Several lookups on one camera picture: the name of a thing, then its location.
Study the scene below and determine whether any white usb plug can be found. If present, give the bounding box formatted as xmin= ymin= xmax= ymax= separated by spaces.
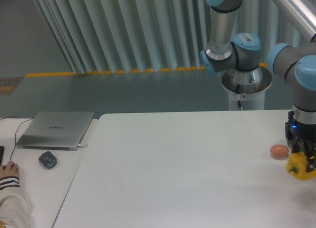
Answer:
xmin=78 ymin=144 xmax=88 ymax=148

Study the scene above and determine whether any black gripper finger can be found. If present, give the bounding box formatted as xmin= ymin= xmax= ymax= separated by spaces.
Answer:
xmin=305 ymin=140 xmax=316 ymax=173
xmin=290 ymin=139 xmax=303 ymax=154

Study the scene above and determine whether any silver closed laptop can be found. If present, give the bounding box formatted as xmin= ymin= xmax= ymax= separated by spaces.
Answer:
xmin=17 ymin=112 xmax=94 ymax=151

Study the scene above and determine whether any green bell pepper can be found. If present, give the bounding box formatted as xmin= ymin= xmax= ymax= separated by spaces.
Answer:
xmin=287 ymin=138 xmax=306 ymax=154

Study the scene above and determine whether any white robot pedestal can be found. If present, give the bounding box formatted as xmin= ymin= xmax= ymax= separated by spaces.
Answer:
xmin=222 ymin=66 xmax=272 ymax=111

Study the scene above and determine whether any person's hand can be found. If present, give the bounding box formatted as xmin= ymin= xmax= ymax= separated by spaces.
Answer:
xmin=0 ymin=161 xmax=20 ymax=179

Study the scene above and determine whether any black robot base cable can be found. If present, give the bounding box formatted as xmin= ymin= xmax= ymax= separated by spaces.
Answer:
xmin=236 ymin=83 xmax=244 ymax=111

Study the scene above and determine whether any yellow bell pepper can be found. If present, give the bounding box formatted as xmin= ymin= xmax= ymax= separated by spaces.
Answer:
xmin=286 ymin=152 xmax=316 ymax=181

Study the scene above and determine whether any brown egg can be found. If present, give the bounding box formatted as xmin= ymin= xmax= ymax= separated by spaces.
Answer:
xmin=270 ymin=144 xmax=289 ymax=160

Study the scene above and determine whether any white folding partition screen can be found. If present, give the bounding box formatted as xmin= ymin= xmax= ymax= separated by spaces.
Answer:
xmin=28 ymin=0 xmax=316 ymax=76

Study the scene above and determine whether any cream sleeved forearm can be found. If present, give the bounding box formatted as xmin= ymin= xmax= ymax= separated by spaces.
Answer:
xmin=0 ymin=176 xmax=31 ymax=228

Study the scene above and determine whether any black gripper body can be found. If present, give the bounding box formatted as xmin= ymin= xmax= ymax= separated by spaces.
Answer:
xmin=285 ymin=110 xmax=316 ymax=143

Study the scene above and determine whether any black phone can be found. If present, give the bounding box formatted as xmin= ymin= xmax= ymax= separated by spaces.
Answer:
xmin=0 ymin=146 xmax=5 ymax=165

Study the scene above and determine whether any thin black cable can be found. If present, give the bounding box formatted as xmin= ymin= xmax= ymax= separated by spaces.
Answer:
xmin=0 ymin=116 xmax=34 ymax=162

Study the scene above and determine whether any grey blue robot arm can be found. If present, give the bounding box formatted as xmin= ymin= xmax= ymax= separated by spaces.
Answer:
xmin=200 ymin=0 xmax=316 ymax=180

